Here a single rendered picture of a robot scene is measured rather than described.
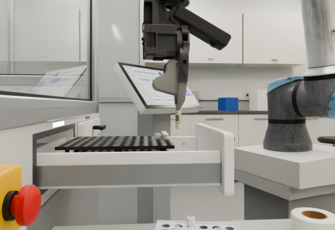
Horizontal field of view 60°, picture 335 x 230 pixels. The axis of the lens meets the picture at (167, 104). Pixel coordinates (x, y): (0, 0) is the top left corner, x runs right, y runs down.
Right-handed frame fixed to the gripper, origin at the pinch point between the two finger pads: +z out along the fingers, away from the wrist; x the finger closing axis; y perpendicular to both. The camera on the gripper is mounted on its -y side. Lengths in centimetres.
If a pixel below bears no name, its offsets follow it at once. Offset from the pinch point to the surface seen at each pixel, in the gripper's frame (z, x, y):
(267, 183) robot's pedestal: 23.4, -26.4, -30.2
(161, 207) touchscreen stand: 58, -108, -7
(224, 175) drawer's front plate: 12.6, 5.5, -6.7
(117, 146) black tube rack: 8.1, -0.8, 11.9
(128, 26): -61, -176, 12
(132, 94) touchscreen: -5, -89, 9
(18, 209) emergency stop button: 10.3, 25.0, 20.0
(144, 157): 9.6, 3.2, 7.0
